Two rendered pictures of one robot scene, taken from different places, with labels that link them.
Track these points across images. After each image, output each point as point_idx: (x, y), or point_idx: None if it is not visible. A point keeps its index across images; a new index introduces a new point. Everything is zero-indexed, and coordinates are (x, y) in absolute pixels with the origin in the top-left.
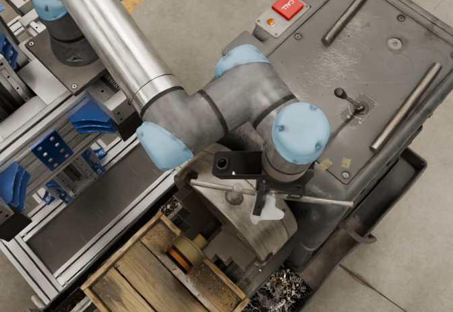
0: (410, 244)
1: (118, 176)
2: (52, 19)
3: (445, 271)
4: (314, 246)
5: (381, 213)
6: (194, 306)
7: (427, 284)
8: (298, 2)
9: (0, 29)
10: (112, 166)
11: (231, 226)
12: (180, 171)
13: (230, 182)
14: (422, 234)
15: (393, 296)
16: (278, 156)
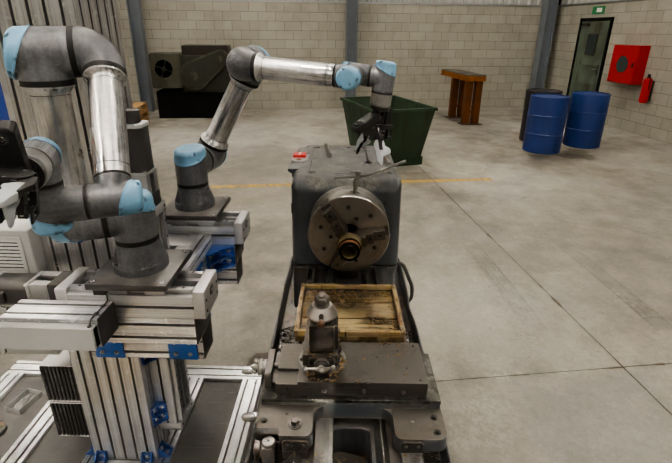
0: (425, 349)
1: (202, 413)
2: (196, 162)
3: (455, 348)
4: (396, 258)
5: (402, 284)
6: (371, 305)
7: (454, 360)
8: (303, 152)
9: None
10: (191, 409)
11: (363, 210)
12: (313, 213)
13: (347, 190)
14: (424, 341)
15: (447, 377)
16: (385, 77)
